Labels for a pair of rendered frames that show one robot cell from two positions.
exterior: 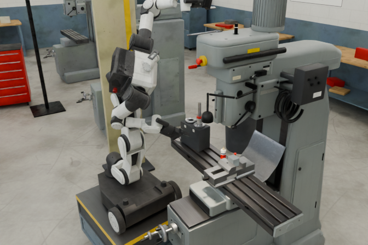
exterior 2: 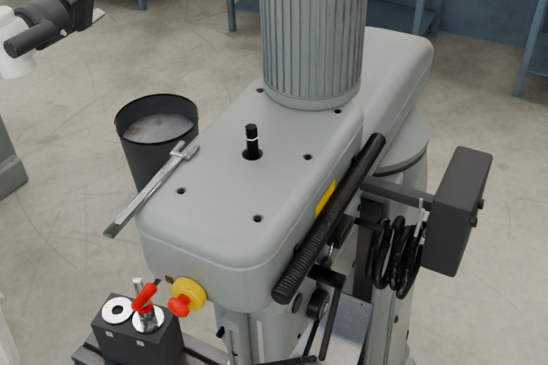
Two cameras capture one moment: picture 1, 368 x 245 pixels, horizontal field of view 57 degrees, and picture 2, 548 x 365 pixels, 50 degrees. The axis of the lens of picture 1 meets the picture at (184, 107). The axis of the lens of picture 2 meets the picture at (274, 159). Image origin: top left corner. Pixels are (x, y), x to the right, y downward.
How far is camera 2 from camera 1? 131 cm
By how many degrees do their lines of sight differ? 31
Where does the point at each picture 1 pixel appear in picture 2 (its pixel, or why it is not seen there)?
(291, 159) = (384, 317)
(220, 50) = (258, 271)
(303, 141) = not seen: hidden behind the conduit
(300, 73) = (453, 215)
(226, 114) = (268, 354)
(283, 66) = not seen: hidden behind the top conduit
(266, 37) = (346, 138)
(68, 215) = not seen: outside the picture
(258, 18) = (299, 77)
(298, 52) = (382, 107)
